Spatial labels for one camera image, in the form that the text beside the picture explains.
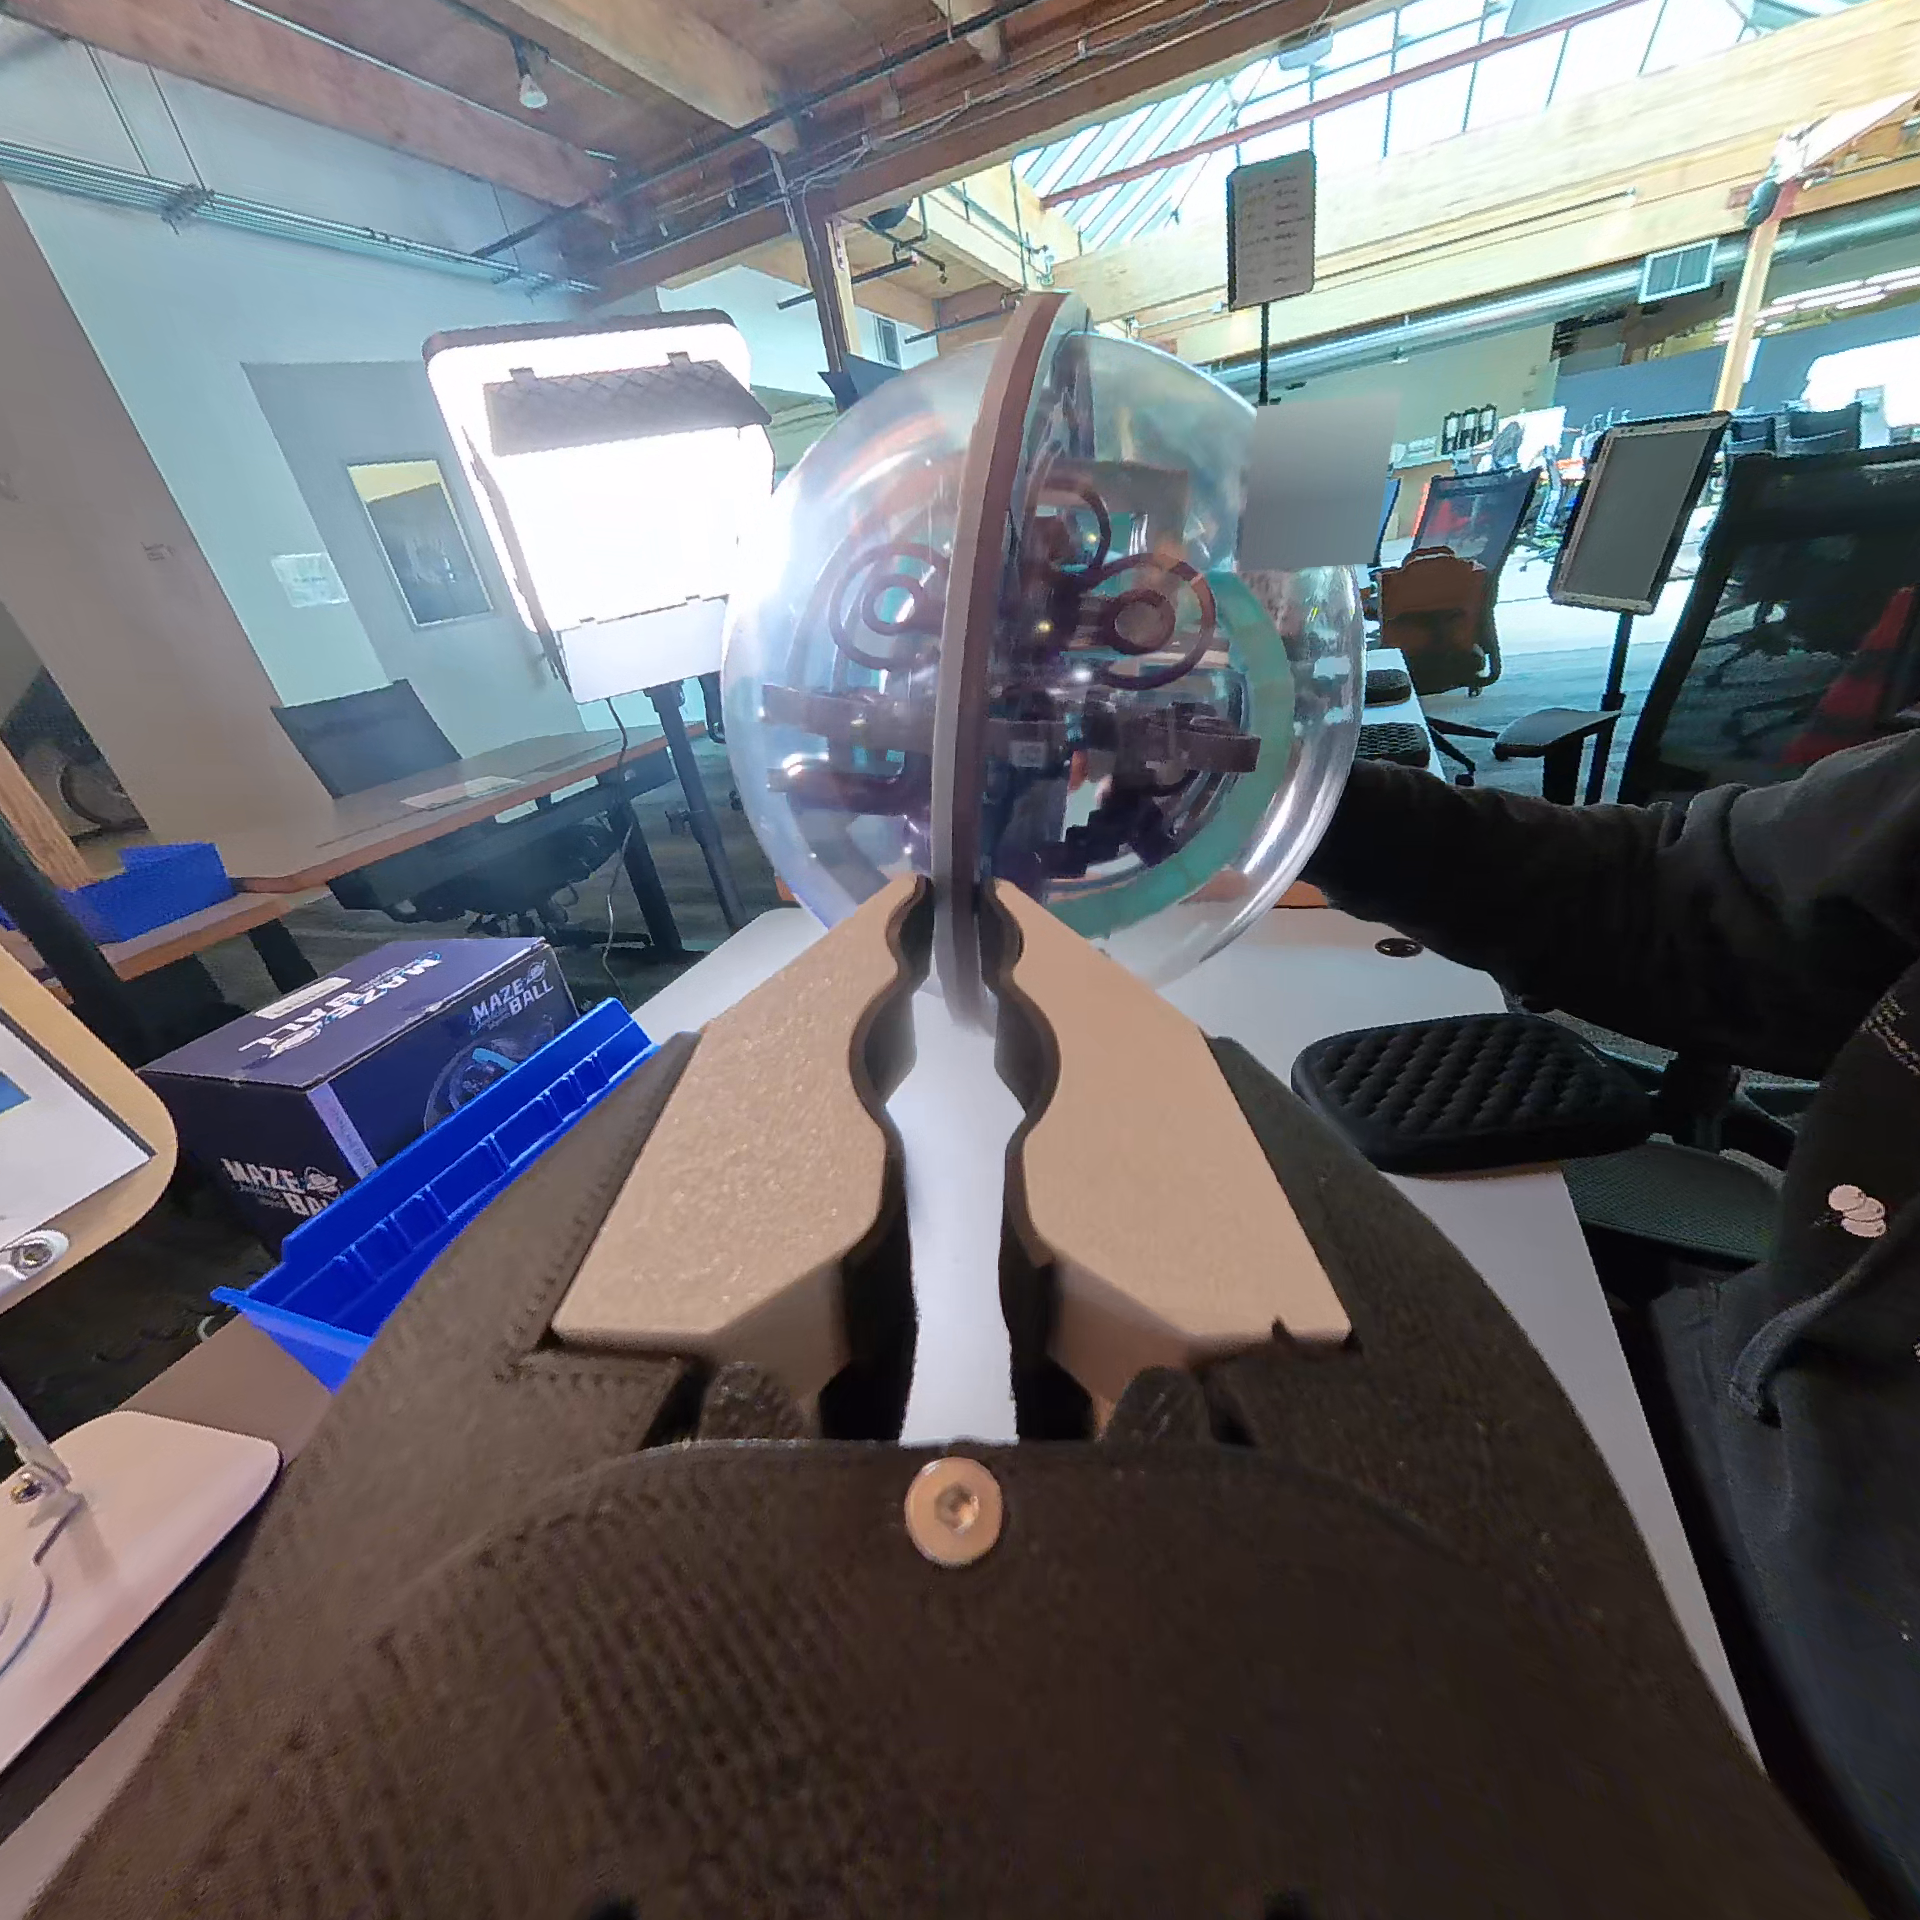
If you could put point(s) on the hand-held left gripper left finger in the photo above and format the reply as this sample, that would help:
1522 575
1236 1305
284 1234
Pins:
721 1185

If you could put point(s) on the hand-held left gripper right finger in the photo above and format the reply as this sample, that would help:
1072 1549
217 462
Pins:
1185 1201

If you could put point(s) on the clear plastic maze ball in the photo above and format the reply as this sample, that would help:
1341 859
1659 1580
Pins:
838 722

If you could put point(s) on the person's right forearm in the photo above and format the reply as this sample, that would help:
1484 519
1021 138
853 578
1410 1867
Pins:
1621 901

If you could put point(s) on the dark maze ball box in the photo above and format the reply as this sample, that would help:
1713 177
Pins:
300 1067

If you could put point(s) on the blue plastic bin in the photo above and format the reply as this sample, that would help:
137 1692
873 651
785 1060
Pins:
435 1185

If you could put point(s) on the person's padded office chair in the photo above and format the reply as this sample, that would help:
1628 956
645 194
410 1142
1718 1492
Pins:
1469 1090

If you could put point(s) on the wooden top office desk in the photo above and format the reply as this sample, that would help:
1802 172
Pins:
451 810

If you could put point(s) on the black textured armrest pad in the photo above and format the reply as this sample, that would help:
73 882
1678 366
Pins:
1395 727

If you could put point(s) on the brown office chair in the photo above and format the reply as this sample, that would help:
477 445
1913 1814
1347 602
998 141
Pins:
1433 617

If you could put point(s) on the small blue bin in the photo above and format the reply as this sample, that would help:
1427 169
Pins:
142 889

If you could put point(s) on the instruction board on wooden stand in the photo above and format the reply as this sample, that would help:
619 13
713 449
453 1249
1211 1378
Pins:
90 1484

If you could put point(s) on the black framed standing board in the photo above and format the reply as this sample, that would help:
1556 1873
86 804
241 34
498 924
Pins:
1635 510

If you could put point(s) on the orange traffic cone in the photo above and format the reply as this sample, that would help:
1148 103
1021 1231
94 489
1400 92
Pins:
1860 692

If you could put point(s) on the black mesh office chair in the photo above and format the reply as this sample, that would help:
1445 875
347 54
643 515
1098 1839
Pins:
1786 599

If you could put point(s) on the black pole stand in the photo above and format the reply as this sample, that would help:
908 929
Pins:
1272 226

